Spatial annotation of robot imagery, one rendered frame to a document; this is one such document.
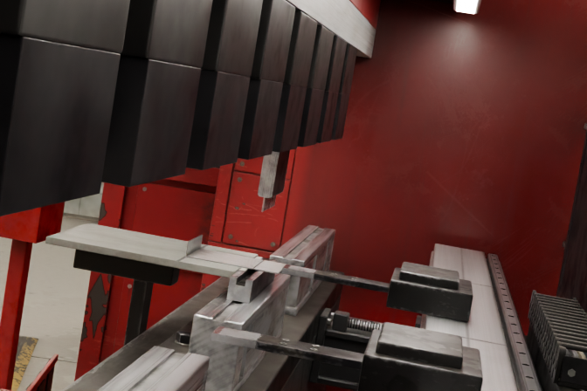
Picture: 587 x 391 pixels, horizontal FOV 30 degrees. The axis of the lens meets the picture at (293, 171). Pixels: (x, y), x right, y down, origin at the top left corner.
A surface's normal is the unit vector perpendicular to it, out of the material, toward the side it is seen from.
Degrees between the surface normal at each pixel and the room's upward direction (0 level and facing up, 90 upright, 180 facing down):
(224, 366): 90
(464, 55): 90
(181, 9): 90
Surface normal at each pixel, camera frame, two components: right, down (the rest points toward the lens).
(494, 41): -0.14, 0.05
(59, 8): 0.98, 0.17
